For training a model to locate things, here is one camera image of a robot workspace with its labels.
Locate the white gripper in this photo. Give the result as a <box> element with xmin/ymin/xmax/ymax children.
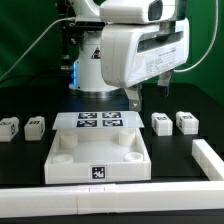
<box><xmin>100</xmin><ymin>19</ymin><xmax>189</xmax><ymax>111</ymax></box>

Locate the white square tabletop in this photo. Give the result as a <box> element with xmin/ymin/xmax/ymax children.
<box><xmin>44</xmin><ymin>128</ymin><xmax>151</xmax><ymax>184</ymax></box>

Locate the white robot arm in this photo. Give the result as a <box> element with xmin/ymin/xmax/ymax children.
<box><xmin>68</xmin><ymin>0</ymin><xmax>189</xmax><ymax>111</ymax></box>

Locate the white tag sheet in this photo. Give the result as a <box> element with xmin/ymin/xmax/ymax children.
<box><xmin>53</xmin><ymin>111</ymin><xmax>144</xmax><ymax>130</ymax></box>

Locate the white L-shaped obstacle fence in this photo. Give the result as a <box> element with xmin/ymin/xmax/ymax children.
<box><xmin>0</xmin><ymin>139</ymin><xmax>224</xmax><ymax>218</ymax></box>

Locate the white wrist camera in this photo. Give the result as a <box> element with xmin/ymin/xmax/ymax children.
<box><xmin>99</xmin><ymin>0</ymin><xmax>176</xmax><ymax>24</ymax></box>

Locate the black camera on robot base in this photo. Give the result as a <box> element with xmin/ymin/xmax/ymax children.
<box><xmin>76</xmin><ymin>21</ymin><xmax>105</xmax><ymax>30</ymax></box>

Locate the grey cable left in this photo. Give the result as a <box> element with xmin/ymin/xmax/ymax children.
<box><xmin>0</xmin><ymin>17</ymin><xmax>76</xmax><ymax>83</ymax></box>

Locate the grey cable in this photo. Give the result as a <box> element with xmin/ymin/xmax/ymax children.
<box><xmin>0</xmin><ymin>17</ymin><xmax>76</xmax><ymax>83</ymax></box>
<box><xmin>173</xmin><ymin>0</ymin><xmax>220</xmax><ymax>74</ymax></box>

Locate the grey cable right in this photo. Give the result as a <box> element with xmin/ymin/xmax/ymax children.
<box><xmin>173</xmin><ymin>0</ymin><xmax>220</xmax><ymax>74</ymax></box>

